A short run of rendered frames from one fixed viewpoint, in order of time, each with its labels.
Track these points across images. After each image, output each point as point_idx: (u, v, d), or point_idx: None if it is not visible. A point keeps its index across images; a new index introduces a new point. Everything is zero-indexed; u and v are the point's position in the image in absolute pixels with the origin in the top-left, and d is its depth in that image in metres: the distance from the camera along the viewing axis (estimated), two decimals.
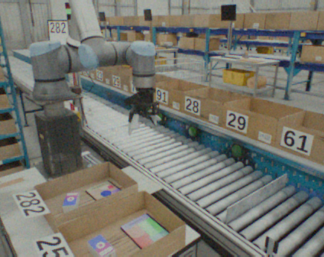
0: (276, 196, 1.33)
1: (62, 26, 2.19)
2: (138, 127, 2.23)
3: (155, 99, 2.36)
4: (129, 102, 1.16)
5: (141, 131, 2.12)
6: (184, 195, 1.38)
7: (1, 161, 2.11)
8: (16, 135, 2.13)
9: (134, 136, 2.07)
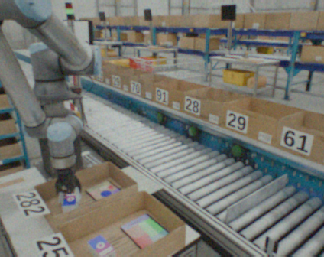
0: (276, 196, 1.33)
1: None
2: (138, 127, 2.23)
3: (155, 99, 2.36)
4: None
5: (141, 131, 2.12)
6: (184, 195, 1.38)
7: (1, 161, 2.11)
8: (16, 135, 2.13)
9: (134, 136, 2.07)
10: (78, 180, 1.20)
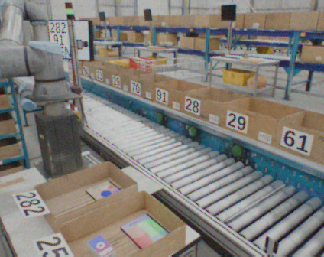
0: (276, 196, 1.33)
1: (62, 26, 2.19)
2: (138, 127, 2.23)
3: (155, 99, 2.36)
4: None
5: (141, 131, 2.12)
6: (184, 195, 1.38)
7: (1, 161, 2.11)
8: (16, 135, 2.13)
9: (134, 136, 2.07)
10: None
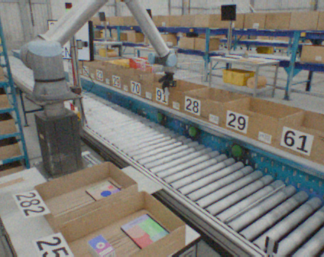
0: (276, 196, 1.33)
1: None
2: (138, 127, 2.23)
3: (155, 99, 2.36)
4: (160, 80, 2.20)
5: (141, 131, 2.12)
6: (184, 195, 1.38)
7: (1, 161, 2.11)
8: (16, 135, 2.13)
9: (134, 136, 2.07)
10: None
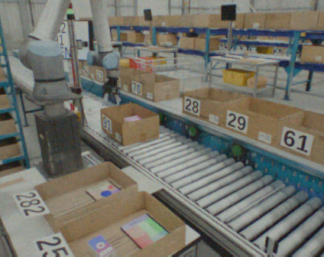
0: (276, 196, 1.33)
1: (62, 26, 2.19)
2: None
3: (102, 125, 2.12)
4: (104, 86, 1.91)
5: None
6: (184, 195, 1.38)
7: (1, 161, 2.11)
8: (16, 135, 2.13)
9: None
10: None
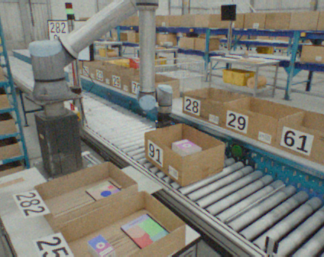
0: (276, 196, 1.33)
1: (62, 26, 2.19)
2: (138, 126, 2.23)
3: (147, 154, 1.67)
4: None
5: None
6: (184, 195, 1.38)
7: (1, 161, 2.11)
8: (16, 135, 2.13)
9: (133, 134, 2.07)
10: None
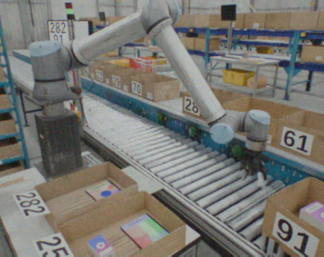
0: None
1: (62, 26, 2.19)
2: (138, 126, 2.23)
3: (270, 231, 1.06)
4: None
5: (141, 131, 2.13)
6: (178, 189, 1.41)
7: (1, 161, 2.11)
8: (16, 135, 2.13)
9: (134, 136, 2.07)
10: (264, 166, 1.26)
